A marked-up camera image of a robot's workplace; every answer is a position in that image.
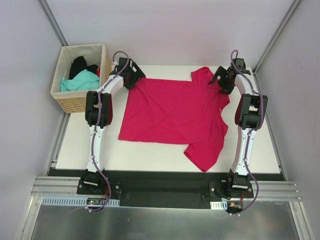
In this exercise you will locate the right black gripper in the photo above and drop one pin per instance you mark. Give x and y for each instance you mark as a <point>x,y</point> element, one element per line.
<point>221,80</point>

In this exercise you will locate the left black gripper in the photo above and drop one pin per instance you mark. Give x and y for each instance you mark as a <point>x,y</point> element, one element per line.
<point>135,75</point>

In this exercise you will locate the wicker laundry basket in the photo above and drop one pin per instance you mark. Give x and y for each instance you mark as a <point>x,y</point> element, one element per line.
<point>94,54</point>

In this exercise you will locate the pink t shirt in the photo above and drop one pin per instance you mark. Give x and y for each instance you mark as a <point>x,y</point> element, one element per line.
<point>178,112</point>

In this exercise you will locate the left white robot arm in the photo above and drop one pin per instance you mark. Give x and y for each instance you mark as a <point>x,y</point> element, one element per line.
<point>99,115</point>

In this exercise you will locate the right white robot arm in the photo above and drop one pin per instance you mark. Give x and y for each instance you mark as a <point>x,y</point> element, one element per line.
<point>249,118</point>

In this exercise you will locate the teal t shirt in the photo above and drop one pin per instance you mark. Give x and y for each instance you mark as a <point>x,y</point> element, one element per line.
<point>85,80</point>

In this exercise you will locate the black t shirt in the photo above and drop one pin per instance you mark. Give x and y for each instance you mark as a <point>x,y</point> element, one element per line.
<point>79,64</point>

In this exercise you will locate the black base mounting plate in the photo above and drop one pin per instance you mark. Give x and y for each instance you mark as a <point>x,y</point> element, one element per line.
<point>156,189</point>

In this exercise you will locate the right aluminium frame post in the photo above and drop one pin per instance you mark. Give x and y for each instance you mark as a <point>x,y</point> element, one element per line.
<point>276,35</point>

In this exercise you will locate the aluminium frame post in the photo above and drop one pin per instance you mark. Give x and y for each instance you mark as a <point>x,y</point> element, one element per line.
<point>53,22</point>
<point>276,35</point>

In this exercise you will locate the left aluminium frame post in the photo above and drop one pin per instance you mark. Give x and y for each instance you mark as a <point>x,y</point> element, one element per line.
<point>53,22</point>

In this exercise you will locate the right slotted cable duct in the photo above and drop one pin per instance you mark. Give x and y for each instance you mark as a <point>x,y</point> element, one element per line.
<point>219,205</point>

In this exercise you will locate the slotted cable duct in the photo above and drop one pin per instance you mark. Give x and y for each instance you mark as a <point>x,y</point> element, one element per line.
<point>70,201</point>
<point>219,205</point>

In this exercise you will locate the aluminium front rail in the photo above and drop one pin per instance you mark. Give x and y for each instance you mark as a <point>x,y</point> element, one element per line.
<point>286,191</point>

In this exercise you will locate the left slotted cable duct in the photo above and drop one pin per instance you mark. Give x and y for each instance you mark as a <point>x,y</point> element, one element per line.
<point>70,201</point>

